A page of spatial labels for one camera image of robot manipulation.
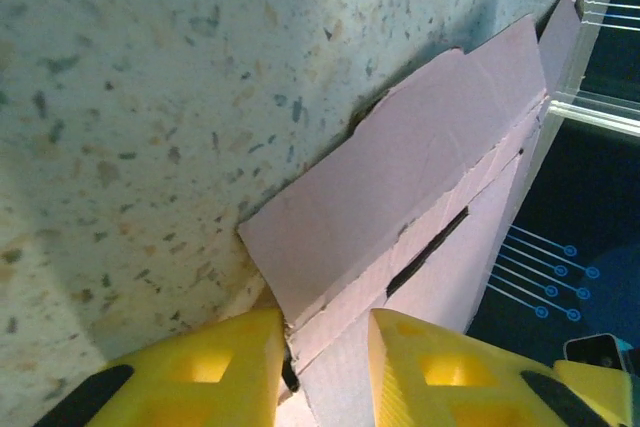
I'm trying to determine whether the aluminium frame post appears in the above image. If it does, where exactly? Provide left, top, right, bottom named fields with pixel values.
left=547, top=96, right=640, bottom=138

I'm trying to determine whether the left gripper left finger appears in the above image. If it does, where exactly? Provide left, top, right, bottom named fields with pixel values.
left=44, top=307, right=285, bottom=427

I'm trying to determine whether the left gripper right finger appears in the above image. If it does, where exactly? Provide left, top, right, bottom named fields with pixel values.
left=368, top=307, right=640, bottom=427

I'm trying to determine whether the pink paper box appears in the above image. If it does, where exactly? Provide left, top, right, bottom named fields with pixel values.
left=236, top=0, right=586, bottom=427

